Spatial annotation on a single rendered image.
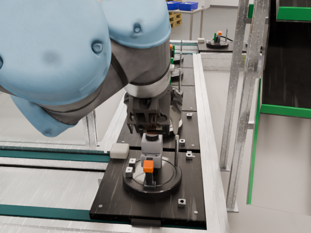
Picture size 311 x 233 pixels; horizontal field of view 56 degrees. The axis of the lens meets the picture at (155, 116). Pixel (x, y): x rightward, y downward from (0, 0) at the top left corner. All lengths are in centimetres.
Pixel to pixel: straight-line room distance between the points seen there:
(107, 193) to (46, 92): 53
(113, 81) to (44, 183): 55
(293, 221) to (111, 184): 46
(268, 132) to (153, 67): 39
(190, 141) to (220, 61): 102
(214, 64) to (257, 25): 122
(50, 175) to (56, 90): 70
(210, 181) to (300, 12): 43
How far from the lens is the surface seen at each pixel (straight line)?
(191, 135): 89
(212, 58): 181
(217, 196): 70
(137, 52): 33
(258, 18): 61
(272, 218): 83
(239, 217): 81
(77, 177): 84
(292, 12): 51
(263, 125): 69
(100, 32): 18
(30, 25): 18
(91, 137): 85
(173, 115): 57
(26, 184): 86
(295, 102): 59
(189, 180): 72
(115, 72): 32
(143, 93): 41
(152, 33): 31
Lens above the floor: 142
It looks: 27 degrees down
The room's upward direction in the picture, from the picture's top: straight up
